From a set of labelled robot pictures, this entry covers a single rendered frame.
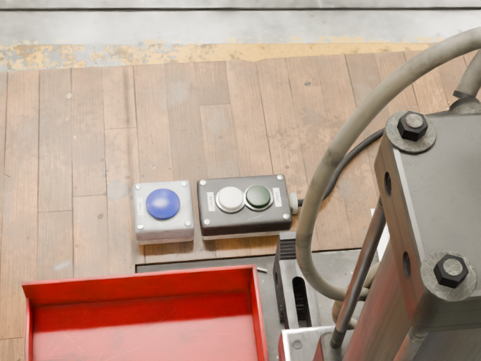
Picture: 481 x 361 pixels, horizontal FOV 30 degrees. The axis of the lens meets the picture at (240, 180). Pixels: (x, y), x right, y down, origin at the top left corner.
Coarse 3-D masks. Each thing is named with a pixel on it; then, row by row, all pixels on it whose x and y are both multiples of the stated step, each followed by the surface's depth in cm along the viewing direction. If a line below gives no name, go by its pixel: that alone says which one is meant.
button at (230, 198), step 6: (222, 192) 104; (228, 192) 104; (234, 192) 105; (240, 192) 105; (222, 198) 104; (228, 198) 104; (234, 198) 104; (240, 198) 104; (222, 204) 104; (228, 204) 104; (234, 204) 104; (240, 204) 104
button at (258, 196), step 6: (252, 186) 105; (258, 186) 105; (246, 192) 105; (252, 192) 105; (258, 192) 105; (264, 192) 105; (246, 198) 104; (252, 198) 104; (258, 198) 104; (264, 198) 104; (270, 198) 104; (252, 204) 104; (258, 204) 104; (264, 204) 104
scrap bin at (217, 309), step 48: (48, 288) 96; (96, 288) 97; (144, 288) 98; (192, 288) 99; (240, 288) 101; (48, 336) 97; (96, 336) 98; (144, 336) 98; (192, 336) 98; (240, 336) 98
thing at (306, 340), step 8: (304, 328) 74; (312, 328) 74; (320, 328) 74; (328, 328) 74; (280, 336) 74; (288, 336) 73; (296, 336) 73; (304, 336) 73; (312, 336) 73; (280, 344) 75; (288, 344) 73; (296, 344) 73; (304, 344) 73; (312, 344) 73; (280, 352) 75; (288, 352) 72; (296, 352) 73; (304, 352) 73; (312, 352) 73; (280, 360) 75; (288, 360) 72; (296, 360) 72; (304, 360) 72; (312, 360) 72
